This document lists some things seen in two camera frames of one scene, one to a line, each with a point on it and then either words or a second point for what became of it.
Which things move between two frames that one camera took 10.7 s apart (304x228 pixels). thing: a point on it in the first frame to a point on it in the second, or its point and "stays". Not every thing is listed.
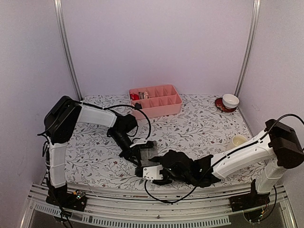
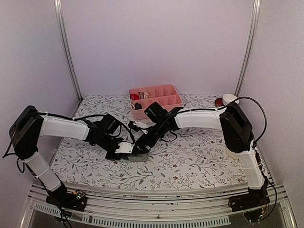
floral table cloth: (202, 128) stays
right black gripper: (157, 159) to (141, 143)
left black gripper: (128, 155) to (109, 156)
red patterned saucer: (218, 103) stays
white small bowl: (230, 101) stays
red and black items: (134, 97) stays
